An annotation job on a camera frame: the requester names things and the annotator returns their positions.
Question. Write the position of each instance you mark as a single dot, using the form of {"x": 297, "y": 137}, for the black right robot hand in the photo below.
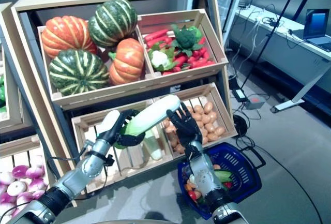
{"x": 187, "y": 131}

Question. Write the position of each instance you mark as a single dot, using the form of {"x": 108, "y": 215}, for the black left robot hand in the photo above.
{"x": 108, "y": 123}

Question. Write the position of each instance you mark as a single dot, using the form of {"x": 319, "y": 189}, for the napa cabbage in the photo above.
{"x": 155, "y": 114}
{"x": 153, "y": 146}

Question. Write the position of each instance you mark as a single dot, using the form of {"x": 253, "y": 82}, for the blue plastic shopping basket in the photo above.
{"x": 240, "y": 162}

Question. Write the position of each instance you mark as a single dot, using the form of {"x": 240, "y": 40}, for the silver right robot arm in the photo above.
{"x": 204, "y": 177}

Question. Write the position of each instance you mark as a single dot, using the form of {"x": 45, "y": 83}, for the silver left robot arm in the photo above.
{"x": 85, "y": 167}

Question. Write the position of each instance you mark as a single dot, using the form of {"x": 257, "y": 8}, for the brown potato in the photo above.
{"x": 219, "y": 131}
{"x": 212, "y": 136}
{"x": 205, "y": 118}
{"x": 198, "y": 109}
{"x": 212, "y": 117}
{"x": 204, "y": 132}
{"x": 208, "y": 107}
{"x": 210, "y": 127}
{"x": 198, "y": 117}

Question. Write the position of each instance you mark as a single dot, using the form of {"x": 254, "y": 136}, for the wooden pumpkin crate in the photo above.
{"x": 103, "y": 90}

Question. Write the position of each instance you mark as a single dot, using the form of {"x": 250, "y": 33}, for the small orange fruit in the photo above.
{"x": 216, "y": 167}
{"x": 190, "y": 182}

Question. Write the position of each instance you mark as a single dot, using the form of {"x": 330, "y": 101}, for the green pepper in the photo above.
{"x": 222, "y": 176}

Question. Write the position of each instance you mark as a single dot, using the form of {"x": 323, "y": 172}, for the green striped pumpkin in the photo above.
{"x": 77, "y": 72}
{"x": 113, "y": 22}

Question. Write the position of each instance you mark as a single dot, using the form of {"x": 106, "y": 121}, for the wooden carrot crate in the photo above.
{"x": 191, "y": 71}

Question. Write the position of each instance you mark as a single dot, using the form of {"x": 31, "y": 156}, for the black power adapter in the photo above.
{"x": 239, "y": 94}

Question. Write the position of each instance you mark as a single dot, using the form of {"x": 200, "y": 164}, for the small orange pumpkin green stem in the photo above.
{"x": 126, "y": 61}

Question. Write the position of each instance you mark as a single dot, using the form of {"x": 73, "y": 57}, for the red tomato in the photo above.
{"x": 192, "y": 195}

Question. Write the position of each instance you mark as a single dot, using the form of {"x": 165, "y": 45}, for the red pepper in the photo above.
{"x": 227, "y": 184}

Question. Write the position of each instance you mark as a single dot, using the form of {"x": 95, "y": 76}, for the red carrot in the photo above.
{"x": 155, "y": 35}
{"x": 181, "y": 60}
{"x": 157, "y": 42}

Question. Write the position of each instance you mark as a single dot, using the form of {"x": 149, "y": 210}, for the grey box red button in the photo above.
{"x": 254, "y": 102}

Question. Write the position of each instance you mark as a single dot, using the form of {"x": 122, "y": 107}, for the white cauliflower green leaves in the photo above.
{"x": 159, "y": 58}

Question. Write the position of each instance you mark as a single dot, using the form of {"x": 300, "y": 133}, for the purple white turnip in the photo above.
{"x": 33, "y": 172}
{"x": 36, "y": 184}
{"x": 20, "y": 171}
{"x": 16, "y": 188}

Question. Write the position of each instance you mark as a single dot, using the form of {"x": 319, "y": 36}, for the wooden turnip crate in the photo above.
{"x": 20, "y": 146}

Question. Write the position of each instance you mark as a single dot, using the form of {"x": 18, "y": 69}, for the dark green broccoli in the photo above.
{"x": 184, "y": 39}

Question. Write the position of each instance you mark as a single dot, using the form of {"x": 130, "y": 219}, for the large orange pumpkin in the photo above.
{"x": 64, "y": 35}

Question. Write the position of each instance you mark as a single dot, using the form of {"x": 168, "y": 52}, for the light green round cabbage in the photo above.
{"x": 196, "y": 31}

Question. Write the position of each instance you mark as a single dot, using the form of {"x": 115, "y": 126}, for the green vegetable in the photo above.
{"x": 2, "y": 97}

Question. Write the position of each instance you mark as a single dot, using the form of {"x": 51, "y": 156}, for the white desk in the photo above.
{"x": 258, "y": 37}

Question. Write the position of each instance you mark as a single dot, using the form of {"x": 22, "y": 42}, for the black tripod stand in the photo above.
{"x": 232, "y": 5}
{"x": 270, "y": 34}

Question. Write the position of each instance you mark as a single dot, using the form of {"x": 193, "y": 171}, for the open grey laptop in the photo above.
{"x": 315, "y": 24}

